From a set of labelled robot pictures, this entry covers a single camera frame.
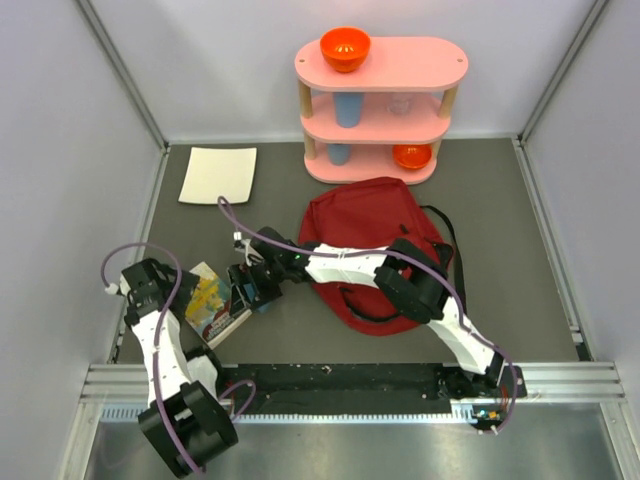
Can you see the orange bowl on bottom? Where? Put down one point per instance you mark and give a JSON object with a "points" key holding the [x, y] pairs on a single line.
{"points": [[412, 157]]}

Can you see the pink three-tier shelf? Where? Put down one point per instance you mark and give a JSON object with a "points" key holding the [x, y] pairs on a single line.
{"points": [[428, 68]]}

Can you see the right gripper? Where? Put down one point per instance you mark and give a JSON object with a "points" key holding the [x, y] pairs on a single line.
{"points": [[263, 295]]}

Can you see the clear glass on shelf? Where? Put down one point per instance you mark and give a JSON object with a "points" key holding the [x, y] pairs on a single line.
{"points": [[400, 104]]}

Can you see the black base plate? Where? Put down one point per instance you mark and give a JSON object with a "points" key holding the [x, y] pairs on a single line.
{"points": [[341, 389]]}

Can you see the blue cup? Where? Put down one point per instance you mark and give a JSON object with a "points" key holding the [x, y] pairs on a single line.
{"points": [[339, 154], [348, 107]]}

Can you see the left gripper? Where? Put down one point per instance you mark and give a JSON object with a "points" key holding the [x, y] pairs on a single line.
{"points": [[187, 283]]}

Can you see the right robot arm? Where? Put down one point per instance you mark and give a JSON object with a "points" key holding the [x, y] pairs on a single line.
{"points": [[413, 284]]}

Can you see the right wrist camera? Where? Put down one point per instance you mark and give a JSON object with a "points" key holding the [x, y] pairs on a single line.
{"points": [[240, 243]]}

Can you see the orange bowl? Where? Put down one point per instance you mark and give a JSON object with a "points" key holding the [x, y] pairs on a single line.
{"points": [[412, 157], [345, 48]]}

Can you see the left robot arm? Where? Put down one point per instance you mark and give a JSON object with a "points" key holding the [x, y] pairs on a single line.
{"points": [[184, 422]]}

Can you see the aluminium frame rail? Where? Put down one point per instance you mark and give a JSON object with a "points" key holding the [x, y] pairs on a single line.
{"points": [[114, 383]]}

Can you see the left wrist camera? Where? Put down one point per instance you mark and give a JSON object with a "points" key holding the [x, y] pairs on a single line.
{"points": [[113, 289]]}

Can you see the lower blue cup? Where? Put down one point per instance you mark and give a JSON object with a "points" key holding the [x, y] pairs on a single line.
{"points": [[339, 154]]}

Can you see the blue snap wallet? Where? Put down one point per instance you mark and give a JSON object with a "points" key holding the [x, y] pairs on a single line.
{"points": [[259, 297]]}

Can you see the brown cover book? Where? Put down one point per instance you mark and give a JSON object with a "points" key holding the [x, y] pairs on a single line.
{"points": [[208, 311]]}

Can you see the red student backpack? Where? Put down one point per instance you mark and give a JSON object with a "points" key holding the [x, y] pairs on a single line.
{"points": [[372, 214]]}

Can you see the white paper sheet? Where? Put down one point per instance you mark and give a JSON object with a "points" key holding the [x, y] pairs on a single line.
{"points": [[212, 173]]}

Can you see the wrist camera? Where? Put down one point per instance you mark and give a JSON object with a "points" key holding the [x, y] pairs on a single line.
{"points": [[240, 243], [113, 289]]}

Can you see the orange bowl on top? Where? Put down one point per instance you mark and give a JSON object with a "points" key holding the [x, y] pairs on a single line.
{"points": [[345, 48]]}

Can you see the upper blue cup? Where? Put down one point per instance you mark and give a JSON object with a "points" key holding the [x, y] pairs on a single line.
{"points": [[348, 107]]}

